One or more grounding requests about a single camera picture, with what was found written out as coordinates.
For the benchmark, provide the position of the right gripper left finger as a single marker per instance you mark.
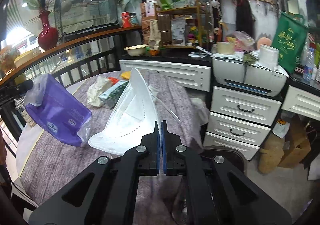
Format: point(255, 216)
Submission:
point(105, 192)

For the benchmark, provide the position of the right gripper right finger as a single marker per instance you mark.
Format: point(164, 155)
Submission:
point(214, 190)

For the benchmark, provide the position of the purple plastic pouch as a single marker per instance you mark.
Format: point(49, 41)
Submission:
point(58, 112)

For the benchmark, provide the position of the white face mask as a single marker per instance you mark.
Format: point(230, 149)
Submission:
point(133, 116)

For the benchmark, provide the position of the green white tissue box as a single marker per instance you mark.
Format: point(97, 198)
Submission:
point(110, 97)

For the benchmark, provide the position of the orange mesh net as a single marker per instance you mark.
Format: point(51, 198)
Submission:
point(113, 80)

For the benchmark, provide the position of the black trash bin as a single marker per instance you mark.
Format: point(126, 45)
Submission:
point(232, 155)

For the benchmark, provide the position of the plastic iced coffee cup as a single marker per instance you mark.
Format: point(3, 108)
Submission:
point(19, 104)

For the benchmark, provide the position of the purple striped tablecloth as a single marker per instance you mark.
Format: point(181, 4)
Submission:
point(52, 164)

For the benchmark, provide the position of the burlap sack on floor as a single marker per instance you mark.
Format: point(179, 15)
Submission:
point(270, 154)

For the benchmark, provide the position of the red ceramic vase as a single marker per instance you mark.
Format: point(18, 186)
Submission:
point(48, 37)

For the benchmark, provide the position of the white drawer cabinet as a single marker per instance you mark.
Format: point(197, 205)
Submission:
point(239, 120)

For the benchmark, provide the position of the cardboard box on floor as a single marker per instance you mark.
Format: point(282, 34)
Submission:
point(299, 145)

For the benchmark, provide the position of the glass terrarium cage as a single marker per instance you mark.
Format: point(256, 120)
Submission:
point(77, 17)

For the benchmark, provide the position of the yellow mesh net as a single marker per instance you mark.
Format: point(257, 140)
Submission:
point(125, 75)

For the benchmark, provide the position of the white printer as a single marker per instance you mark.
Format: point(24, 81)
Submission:
point(230, 70)

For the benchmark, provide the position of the white desk drawer right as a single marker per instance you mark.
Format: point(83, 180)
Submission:
point(302, 102)

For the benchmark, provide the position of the cream bowl on counter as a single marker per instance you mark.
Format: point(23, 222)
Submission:
point(137, 50)

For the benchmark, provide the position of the red tin can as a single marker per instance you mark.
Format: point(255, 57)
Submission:
point(125, 16)

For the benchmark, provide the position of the green tote bag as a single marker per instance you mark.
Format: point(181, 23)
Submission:
point(289, 39)

